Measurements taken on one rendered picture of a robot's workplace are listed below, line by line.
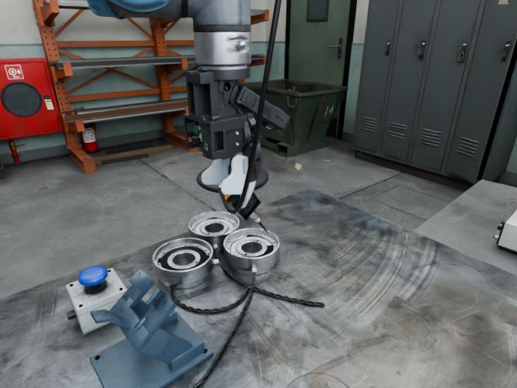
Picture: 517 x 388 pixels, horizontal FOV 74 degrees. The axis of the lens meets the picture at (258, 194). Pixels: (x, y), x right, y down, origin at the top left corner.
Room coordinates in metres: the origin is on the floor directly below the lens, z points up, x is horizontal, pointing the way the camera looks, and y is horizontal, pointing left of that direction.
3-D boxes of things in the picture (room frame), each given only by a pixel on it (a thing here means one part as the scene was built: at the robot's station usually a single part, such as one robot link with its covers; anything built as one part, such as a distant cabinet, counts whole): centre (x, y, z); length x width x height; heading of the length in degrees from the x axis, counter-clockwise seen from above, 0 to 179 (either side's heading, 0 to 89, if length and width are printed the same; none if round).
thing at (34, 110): (3.51, 2.16, 0.50); 0.91 x 0.24 x 1.00; 128
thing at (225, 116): (0.50, 0.05, 1.09); 0.09 x 0.08 x 0.12; 131
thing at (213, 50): (0.50, 0.05, 1.17); 0.08 x 0.08 x 0.05
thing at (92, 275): (0.41, 0.25, 0.85); 0.04 x 0.04 x 0.05
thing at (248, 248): (0.55, 0.01, 0.82); 0.10 x 0.10 x 0.04
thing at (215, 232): (0.62, 0.09, 0.82); 0.10 x 0.10 x 0.04
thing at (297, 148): (4.00, -0.36, 0.35); 1.04 x 0.74 x 0.70; 38
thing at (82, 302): (0.41, 0.25, 0.82); 0.08 x 0.07 x 0.05; 128
